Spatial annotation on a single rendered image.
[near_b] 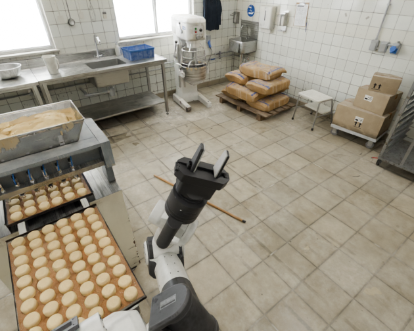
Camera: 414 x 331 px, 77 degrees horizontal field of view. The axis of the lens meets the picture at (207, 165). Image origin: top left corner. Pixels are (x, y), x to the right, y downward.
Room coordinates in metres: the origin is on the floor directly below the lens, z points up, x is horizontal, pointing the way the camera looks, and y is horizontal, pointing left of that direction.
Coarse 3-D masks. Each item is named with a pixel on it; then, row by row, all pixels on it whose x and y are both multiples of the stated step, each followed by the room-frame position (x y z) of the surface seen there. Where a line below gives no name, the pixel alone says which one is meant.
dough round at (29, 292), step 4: (24, 288) 0.51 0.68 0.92; (28, 288) 0.51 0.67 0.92; (32, 288) 0.51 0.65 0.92; (20, 292) 0.50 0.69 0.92; (24, 292) 0.50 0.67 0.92; (28, 292) 0.50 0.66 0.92; (32, 292) 0.50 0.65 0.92; (20, 296) 0.48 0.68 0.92; (24, 296) 0.48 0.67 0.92; (28, 296) 0.48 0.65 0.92; (32, 296) 0.49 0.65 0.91; (24, 300) 0.47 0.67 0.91
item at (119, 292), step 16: (96, 208) 0.95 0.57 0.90; (96, 240) 0.74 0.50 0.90; (112, 240) 0.74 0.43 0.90; (48, 256) 0.66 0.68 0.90; (64, 256) 0.66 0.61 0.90; (32, 272) 0.59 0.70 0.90; (128, 272) 0.59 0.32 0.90; (16, 288) 0.52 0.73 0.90; (96, 288) 0.52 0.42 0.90; (16, 304) 0.46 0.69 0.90; (80, 304) 0.46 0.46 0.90; (128, 304) 0.46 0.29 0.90; (64, 320) 0.41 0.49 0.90
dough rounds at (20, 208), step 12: (72, 180) 1.15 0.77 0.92; (84, 180) 1.18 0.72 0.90; (36, 192) 1.05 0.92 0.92; (48, 192) 1.07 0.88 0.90; (60, 192) 1.07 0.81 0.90; (72, 192) 1.05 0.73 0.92; (84, 192) 1.05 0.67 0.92; (12, 204) 0.96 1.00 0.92; (24, 204) 0.96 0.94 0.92; (36, 204) 0.98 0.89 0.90; (48, 204) 0.96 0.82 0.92; (60, 204) 0.98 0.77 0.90; (12, 216) 0.87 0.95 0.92; (24, 216) 0.89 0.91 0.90
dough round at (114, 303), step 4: (112, 296) 0.48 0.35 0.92; (116, 296) 0.48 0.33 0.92; (108, 300) 0.47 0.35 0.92; (112, 300) 0.47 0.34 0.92; (116, 300) 0.47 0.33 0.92; (120, 300) 0.47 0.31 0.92; (108, 304) 0.45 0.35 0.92; (112, 304) 0.45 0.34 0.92; (116, 304) 0.45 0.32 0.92; (120, 304) 0.46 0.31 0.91; (108, 308) 0.44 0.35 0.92; (112, 308) 0.44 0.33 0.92; (116, 308) 0.44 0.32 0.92
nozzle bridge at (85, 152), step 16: (96, 128) 1.30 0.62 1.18; (80, 144) 1.12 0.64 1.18; (96, 144) 1.12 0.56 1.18; (16, 160) 0.98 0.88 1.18; (32, 160) 0.98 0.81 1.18; (48, 160) 0.99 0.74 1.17; (64, 160) 1.10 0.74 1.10; (80, 160) 1.14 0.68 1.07; (96, 160) 1.17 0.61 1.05; (112, 160) 1.16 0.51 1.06; (0, 176) 0.88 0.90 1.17; (16, 176) 0.98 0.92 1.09; (64, 176) 1.04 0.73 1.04; (112, 176) 1.24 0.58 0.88; (0, 192) 0.91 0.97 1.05; (16, 192) 0.92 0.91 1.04
